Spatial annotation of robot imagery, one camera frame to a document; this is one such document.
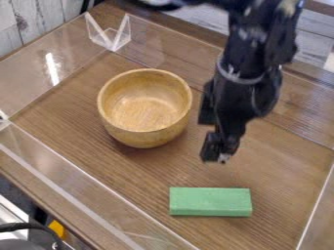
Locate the brown wooden bowl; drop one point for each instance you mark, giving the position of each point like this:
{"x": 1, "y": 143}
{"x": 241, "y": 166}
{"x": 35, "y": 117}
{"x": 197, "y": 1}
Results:
{"x": 145, "y": 105}

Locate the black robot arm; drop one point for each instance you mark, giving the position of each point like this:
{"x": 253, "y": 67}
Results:
{"x": 263, "y": 31}

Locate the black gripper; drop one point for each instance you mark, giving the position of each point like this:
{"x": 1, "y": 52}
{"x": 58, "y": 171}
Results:
{"x": 233, "y": 101}

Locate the green rectangular block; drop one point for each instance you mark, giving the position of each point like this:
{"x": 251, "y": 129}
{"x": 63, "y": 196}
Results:
{"x": 210, "y": 201}

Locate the yellow and black device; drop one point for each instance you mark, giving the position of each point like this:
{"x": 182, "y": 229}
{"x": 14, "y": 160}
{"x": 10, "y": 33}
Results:
{"x": 73, "y": 243}

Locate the clear acrylic tray wall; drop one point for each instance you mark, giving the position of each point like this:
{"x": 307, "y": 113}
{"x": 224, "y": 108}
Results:
{"x": 96, "y": 212}

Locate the clear acrylic corner bracket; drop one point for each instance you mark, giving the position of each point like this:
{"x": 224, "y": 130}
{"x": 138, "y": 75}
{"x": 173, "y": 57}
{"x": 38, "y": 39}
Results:
{"x": 113, "y": 39}

